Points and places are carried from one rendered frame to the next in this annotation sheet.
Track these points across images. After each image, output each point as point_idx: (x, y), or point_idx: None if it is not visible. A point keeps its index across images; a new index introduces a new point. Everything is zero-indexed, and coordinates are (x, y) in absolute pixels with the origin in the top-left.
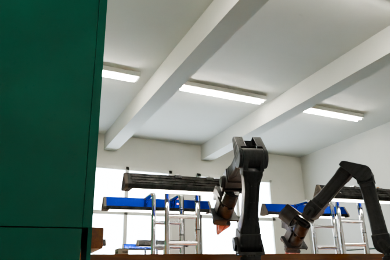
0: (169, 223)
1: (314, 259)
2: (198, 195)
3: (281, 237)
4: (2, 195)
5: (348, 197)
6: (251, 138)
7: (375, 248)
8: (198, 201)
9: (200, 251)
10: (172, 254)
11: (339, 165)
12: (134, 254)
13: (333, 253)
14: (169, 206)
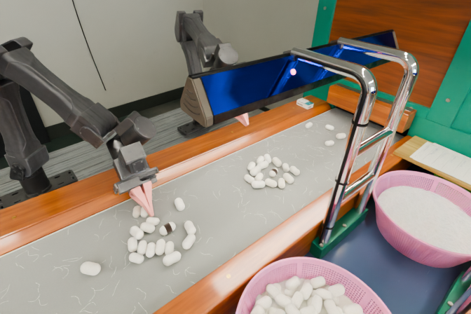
0: (378, 144)
1: None
2: (357, 104)
3: (157, 167)
4: None
5: None
6: (185, 12)
7: (49, 158)
8: (352, 119)
9: (326, 213)
10: (267, 111)
11: (31, 44)
12: (289, 103)
13: (92, 176)
14: (390, 113)
